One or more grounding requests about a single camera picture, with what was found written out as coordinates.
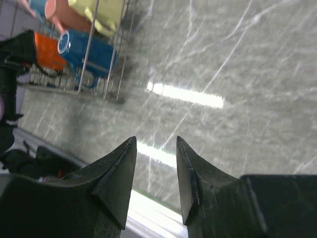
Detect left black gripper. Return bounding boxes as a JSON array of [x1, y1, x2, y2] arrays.
[[0, 30, 37, 119]]

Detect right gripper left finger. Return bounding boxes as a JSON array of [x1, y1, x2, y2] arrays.
[[0, 136, 137, 238]]

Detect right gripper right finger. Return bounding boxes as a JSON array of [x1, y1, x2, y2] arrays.
[[176, 137, 317, 238]]

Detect orange enamel mug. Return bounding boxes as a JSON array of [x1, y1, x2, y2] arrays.
[[34, 32, 66, 72]]

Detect blue patterned mug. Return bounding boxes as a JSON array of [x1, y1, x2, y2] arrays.
[[27, 0, 47, 22]]

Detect salmon pink mug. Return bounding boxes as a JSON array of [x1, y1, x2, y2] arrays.
[[45, 0, 91, 33]]

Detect dark blue white-inside mug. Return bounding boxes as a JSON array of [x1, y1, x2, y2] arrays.
[[57, 28, 118, 90]]

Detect pale yellow mug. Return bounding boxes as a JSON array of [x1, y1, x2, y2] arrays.
[[68, 0, 127, 38]]

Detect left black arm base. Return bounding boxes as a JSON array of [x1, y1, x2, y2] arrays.
[[0, 141, 81, 181]]

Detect aluminium mounting rail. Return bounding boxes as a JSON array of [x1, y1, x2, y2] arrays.
[[9, 128, 189, 238]]

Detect grey wire dish rack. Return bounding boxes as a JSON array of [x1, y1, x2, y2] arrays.
[[17, 0, 136, 98]]

